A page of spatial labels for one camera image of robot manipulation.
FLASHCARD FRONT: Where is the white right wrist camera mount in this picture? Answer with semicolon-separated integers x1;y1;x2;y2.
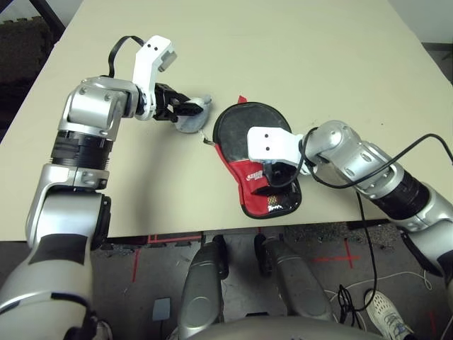
246;126;304;167

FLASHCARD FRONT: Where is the grey robot torso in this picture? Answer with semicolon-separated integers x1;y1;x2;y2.
193;320;386;340

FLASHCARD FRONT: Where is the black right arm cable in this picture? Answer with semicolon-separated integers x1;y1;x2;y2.
296;133;453;325

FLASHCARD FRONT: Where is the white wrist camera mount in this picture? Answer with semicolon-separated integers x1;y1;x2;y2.
132;35;177;121
246;126;304;167

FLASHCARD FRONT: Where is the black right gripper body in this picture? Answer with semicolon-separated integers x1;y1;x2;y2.
262;160;300;188

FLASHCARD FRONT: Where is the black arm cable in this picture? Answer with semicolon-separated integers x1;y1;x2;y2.
296;133;453;325
108;35;146;79

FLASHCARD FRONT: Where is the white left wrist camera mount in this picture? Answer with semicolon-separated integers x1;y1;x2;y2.
132;35;177;121

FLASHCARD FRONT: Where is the black framed side table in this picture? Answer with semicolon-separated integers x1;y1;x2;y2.
0;0;67;35

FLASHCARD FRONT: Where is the white floor cable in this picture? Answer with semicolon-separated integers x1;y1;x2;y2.
325;271;435;319

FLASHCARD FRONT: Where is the grey floor pedal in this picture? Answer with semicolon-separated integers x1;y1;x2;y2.
152;298;171;319

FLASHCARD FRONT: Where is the red floor tape rectangle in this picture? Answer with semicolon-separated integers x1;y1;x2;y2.
147;232;203;247

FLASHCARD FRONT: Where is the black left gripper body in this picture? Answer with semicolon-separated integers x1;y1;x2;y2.
153;82;178;123

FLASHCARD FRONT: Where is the grey robot right leg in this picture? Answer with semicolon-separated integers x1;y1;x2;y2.
253;233;336;323

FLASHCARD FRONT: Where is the white mesh sneaker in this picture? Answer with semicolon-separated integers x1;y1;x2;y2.
364;289;413;337

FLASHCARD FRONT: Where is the grey robot leg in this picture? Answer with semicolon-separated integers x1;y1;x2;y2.
176;235;229;337
253;233;336;323

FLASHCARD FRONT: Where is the black red paddle case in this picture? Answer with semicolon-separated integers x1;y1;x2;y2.
200;94;303;220

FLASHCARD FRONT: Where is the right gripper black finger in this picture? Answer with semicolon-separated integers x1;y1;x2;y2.
252;185;286;197

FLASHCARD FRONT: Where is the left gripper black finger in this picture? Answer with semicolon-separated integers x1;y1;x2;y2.
173;102;204;120
171;91;193;107

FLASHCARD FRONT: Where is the grey robot left leg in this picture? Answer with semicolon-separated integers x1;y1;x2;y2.
176;235;229;337

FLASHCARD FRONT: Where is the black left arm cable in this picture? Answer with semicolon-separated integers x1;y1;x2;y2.
108;35;146;79

